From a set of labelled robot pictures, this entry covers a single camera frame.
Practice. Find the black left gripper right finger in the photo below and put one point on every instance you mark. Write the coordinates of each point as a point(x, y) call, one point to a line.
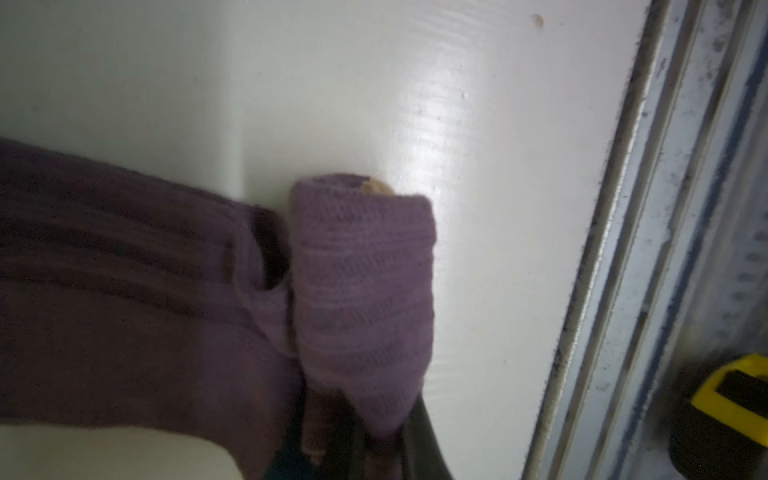
point(421, 456)

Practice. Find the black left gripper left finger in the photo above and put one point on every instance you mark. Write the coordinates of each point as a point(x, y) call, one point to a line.
point(345, 456)

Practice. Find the purple sock yellow cuff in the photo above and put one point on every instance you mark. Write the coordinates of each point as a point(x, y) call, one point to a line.
point(131, 301)

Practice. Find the yellow black tape measure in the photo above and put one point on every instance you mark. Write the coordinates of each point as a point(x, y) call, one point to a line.
point(720, 430)

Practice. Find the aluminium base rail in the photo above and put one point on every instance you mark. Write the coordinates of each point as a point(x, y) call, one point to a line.
point(673, 279)

